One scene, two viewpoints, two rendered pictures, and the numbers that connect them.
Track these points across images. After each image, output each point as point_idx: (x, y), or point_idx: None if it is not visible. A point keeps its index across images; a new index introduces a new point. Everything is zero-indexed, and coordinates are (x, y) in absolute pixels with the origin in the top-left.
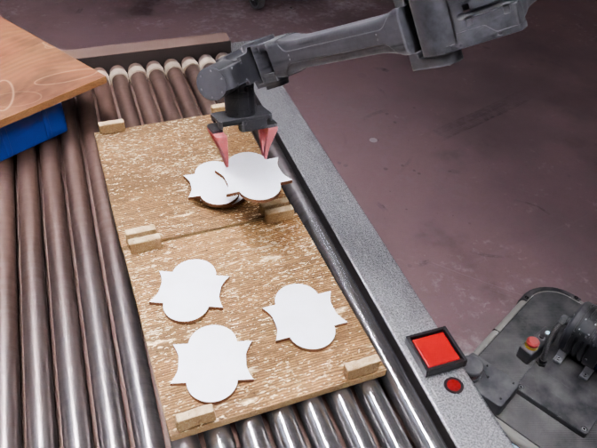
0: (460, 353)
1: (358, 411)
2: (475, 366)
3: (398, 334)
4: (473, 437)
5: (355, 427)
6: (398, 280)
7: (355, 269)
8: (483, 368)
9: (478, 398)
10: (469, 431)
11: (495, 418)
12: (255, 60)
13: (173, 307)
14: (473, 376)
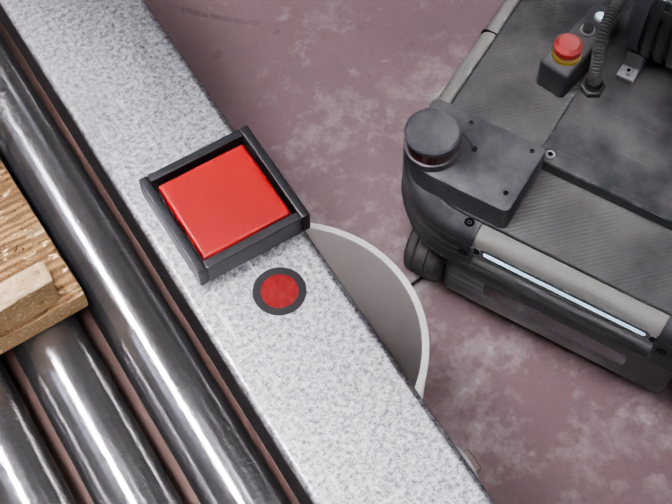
0: (289, 198)
1: (19, 425)
2: (442, 133)
3: (125, 174)
4: (336, 430)
5: (10, 476)
6: (121, 12)
7: (1, 4)
8: (460, 133)
9: (346, 315)
10: (324, 415)
11: (392, 361)
12: None
13: None
14: (440, 156)
